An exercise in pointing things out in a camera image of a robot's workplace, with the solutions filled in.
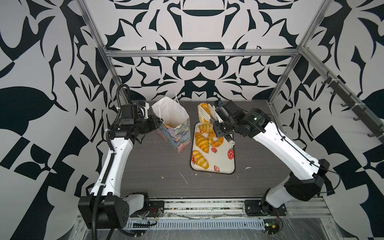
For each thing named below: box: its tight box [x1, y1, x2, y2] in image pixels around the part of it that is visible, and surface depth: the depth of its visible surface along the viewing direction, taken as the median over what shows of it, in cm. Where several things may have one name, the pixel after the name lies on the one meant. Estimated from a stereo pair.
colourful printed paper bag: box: [151, 94, 192, 153], surface depth 87 cm
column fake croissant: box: [195, 132, 209, 154], surface depth 96 cm
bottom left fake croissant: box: [192, 150, 209, 169], surface depth 89 cm
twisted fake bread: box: [200, 102, 212, 124], surface depth 77 cm
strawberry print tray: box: [191, 122, 235, 174], surface depth 93 cm
